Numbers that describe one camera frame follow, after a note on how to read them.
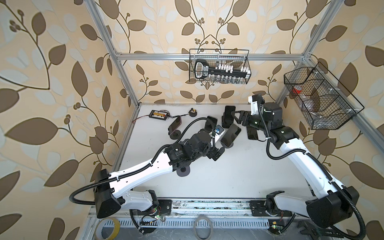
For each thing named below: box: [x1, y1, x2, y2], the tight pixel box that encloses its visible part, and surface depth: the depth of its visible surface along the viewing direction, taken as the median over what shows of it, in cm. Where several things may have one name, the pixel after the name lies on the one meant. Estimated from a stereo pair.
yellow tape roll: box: [94, 217, 121, 240], surface depth 68 cm
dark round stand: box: [176, 165, 191, 177], surface depth 88 cm
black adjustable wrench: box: [297, 220, 344, 240], surface depth 69 cm
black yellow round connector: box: [188, 107, 198, 117], surface depth 114 cm
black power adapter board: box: [148, 109, 169, 121], surface depth 114 cm
